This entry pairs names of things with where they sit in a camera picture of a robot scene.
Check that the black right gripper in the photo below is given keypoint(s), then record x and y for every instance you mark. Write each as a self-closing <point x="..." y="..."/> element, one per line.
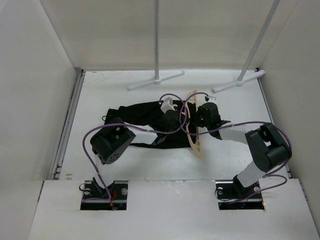
<point x="199" y="112"/>

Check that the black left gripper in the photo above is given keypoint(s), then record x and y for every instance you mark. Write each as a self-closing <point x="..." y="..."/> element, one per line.
<point x="179" y="125"/>

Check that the black trousers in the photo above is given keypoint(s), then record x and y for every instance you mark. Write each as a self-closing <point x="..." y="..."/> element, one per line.
<point x="148" y="115"/>

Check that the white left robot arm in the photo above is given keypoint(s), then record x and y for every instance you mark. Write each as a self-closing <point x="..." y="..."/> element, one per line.
<point x="109" y="143"/>

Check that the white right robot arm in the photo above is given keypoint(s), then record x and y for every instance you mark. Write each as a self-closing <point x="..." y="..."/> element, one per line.
<point x="266" y="144"/>

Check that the white left rack stand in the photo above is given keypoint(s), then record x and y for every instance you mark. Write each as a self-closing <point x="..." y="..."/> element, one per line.
<point x="156" y="79"/>

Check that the white rack stand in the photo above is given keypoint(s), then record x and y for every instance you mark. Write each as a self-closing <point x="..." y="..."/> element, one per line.
<point x="241" y="79"/>
<point x="156" y="79"/>

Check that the white right rack stand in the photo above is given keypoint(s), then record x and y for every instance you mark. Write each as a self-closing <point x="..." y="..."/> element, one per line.
<point x="241" y="79"/>

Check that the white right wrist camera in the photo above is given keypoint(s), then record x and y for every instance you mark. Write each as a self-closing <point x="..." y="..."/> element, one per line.
<point x="210" y="99"/>

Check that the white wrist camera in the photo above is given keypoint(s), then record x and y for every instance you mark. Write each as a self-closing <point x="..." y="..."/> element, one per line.
<point x="167" y="105"/>
<point x="210" y="99"/>

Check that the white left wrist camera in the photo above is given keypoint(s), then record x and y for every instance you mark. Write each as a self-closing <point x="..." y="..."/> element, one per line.
<point x="167" y="105"/>

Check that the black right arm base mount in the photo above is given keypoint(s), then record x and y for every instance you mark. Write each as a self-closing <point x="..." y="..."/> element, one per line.
<point x="229" y="199"/>

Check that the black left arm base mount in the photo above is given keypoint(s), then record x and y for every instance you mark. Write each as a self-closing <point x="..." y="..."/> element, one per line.
<point x="96" y="198"/>

